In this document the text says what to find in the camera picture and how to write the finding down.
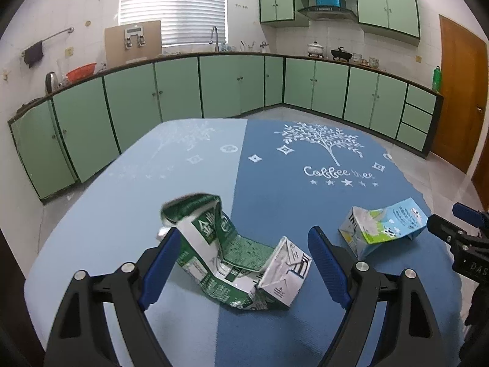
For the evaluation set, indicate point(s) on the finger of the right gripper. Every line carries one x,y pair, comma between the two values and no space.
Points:
469,215
444,230

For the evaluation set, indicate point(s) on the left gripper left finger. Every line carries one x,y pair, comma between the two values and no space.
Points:
79,335

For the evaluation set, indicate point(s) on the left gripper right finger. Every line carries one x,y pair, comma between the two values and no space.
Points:
410,334

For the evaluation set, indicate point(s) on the blue white milk carton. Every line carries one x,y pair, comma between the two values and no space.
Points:
365,230

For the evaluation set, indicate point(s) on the green white milk carton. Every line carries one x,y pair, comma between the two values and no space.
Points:
228,267

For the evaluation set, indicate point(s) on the green lower kitchen cabinets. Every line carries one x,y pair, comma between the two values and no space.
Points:
71,134

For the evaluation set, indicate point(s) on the steel kitchen faucet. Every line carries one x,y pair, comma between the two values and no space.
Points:
214,41

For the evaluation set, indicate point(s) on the brown wooden door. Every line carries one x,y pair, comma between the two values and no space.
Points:
464,87

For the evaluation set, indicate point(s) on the two-tone blue table mat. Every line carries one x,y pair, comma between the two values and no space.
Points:
269,188

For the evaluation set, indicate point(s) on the green bottle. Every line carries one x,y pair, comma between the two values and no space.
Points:
437,79

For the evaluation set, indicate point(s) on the black wok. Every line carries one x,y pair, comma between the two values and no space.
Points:
339,54

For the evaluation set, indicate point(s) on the white cooking pot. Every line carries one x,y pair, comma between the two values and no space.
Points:
314,49

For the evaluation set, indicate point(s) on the range hood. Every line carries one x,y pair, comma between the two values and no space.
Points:
325,12

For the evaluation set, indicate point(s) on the steel kettle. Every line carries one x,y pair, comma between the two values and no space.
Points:
51,82

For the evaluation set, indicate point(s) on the red plastic basin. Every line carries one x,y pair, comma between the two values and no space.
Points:
80,73

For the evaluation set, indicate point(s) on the dark hanging towel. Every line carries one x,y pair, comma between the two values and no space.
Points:
33,54

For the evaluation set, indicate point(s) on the brown cardboard box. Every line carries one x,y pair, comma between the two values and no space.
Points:
132,42

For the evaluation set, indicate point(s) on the window blinds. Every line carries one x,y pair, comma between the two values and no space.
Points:
183,22

